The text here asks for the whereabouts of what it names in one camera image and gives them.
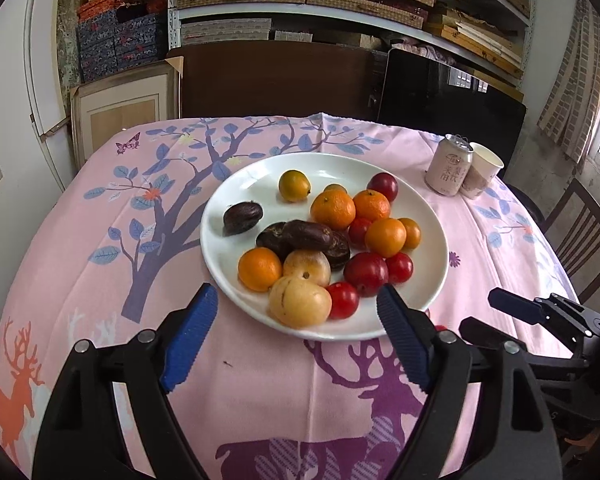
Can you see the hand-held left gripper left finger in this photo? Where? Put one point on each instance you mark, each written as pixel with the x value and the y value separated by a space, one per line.
pixel 190 337

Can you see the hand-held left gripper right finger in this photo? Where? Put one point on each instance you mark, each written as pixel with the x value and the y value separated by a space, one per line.
pixel 402 337

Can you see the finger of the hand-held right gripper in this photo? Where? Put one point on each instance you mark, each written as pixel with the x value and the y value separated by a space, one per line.
pixel 477 327
pixel 515 305

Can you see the small red plum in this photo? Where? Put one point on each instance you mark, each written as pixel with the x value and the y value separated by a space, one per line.
pixel 400 267
pixel 358 232
pixel 342 301

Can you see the dark purple passion fruit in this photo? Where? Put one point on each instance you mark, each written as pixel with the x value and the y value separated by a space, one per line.
pixel 341 252
pixel 242 217
pixel 307 235
pixel 270 241

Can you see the yellow round melon fruit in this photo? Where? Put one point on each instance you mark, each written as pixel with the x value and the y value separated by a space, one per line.
pixel 300 302

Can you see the yellow melon fruit with hole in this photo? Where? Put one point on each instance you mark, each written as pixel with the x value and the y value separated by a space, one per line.
pixel 307 265

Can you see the small orange mandarin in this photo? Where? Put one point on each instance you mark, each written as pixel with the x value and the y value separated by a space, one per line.
pixel 335 188

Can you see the white round plate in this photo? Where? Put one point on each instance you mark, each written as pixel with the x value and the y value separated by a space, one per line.
pixel 250 185

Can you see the dark wooden chair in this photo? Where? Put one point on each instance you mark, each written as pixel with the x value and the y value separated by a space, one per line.
pixel 587 240

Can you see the pink printed tablecloth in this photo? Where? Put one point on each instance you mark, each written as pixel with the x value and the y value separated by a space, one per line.
pixel 105 280

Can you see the white paper cup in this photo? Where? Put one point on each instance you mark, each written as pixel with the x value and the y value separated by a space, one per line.
pixel 485 172

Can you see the pale pink drink can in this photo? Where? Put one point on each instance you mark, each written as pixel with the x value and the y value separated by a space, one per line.
pixel 447 170

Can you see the black glossy panel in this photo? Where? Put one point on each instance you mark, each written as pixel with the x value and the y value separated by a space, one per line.
pixel 440 105

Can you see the brick pattern curtain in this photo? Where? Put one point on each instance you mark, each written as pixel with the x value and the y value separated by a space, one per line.
pixel 575 85

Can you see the stack of pale wooden boxes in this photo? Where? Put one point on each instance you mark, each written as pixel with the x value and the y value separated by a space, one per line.
pixel 480 40

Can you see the brown wooden board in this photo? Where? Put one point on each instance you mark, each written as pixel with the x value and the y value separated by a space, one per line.
pixel 275 82

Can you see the pink cloth bundle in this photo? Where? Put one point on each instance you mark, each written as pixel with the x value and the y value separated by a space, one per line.
pixel 422 52

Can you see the white door panel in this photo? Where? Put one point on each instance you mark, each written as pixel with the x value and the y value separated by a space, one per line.
pixel 47 80

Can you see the stack of blue patterned boxes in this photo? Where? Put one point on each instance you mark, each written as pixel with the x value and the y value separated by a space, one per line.
pixel 120 45

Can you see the white metal shelf unit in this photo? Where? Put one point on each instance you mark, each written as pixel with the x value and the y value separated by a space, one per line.
pixel 325 14

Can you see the stack of orange boxes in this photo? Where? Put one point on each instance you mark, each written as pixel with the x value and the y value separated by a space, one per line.
pixel 97 10

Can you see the wooden picture frame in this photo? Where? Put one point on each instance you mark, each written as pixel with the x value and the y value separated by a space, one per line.
pixel 125 110

